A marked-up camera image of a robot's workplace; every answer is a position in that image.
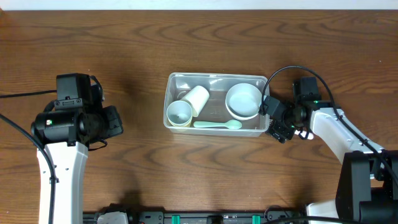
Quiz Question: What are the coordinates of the grey plastic bowl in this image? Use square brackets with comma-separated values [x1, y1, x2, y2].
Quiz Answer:
[225, 83, 262, 116]

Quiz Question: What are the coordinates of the mint green plastic spoon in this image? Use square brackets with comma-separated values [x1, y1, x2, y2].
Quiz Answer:
[193, 119, 243, 130]

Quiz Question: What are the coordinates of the clear plastic storage container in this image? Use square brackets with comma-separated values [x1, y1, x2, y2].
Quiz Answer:
[163, 72, 270, 137]

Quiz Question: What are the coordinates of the grey plastic cup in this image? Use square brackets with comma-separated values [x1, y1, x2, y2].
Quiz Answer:
[166, 100, 193, 121]

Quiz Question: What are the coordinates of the yellow plastic cup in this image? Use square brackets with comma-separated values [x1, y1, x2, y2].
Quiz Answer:
[169, 119, 192, 127]

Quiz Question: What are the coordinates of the white plastic cup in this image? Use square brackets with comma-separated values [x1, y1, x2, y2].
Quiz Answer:
[182, 86, 210, 117]

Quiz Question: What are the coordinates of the pink plastic fork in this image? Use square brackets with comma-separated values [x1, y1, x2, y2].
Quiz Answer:
[294, 130, 314, 140]

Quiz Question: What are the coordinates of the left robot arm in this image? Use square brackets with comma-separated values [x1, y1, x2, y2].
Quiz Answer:
[32, 106, 123, 223]

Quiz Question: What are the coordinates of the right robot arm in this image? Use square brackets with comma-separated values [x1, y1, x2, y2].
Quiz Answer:
[261, 96, 397, 223]

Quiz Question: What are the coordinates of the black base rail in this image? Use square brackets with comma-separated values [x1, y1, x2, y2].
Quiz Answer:
[83, 204, 305, 224]

